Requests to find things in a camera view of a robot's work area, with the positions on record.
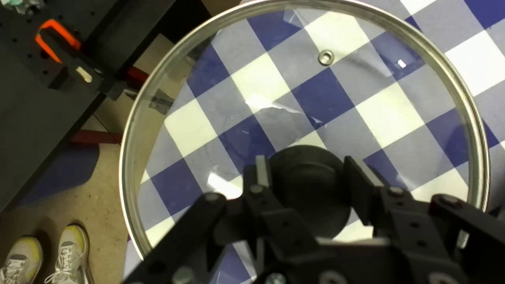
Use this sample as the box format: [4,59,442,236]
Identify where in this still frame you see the orange black bar clamp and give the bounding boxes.
[33,17,115,91]

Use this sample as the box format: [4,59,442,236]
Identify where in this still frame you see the dark grey work table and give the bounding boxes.
[0,0,211,212]

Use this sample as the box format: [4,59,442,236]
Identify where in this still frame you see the red metal frame bar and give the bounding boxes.
[68,64,151,146]

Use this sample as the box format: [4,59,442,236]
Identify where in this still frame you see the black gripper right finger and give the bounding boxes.
[342,154,505,284]

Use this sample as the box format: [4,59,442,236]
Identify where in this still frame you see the white sneaker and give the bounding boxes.
[0,235,44,284]
[44,223,94,284]

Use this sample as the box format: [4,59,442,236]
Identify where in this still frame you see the small white teal item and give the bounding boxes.
[0,0,41,17]

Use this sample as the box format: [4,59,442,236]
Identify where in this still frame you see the blue white checkered tablecloth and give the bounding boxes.
[123,0,505,284]

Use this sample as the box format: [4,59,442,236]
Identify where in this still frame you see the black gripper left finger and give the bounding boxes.
[123,154,288,284]

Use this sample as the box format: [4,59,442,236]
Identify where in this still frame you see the glass pot lid black knob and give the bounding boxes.
[116,0,492,265]

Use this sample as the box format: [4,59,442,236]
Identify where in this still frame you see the black perforated mounting board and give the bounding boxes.
[0,0,132,99]

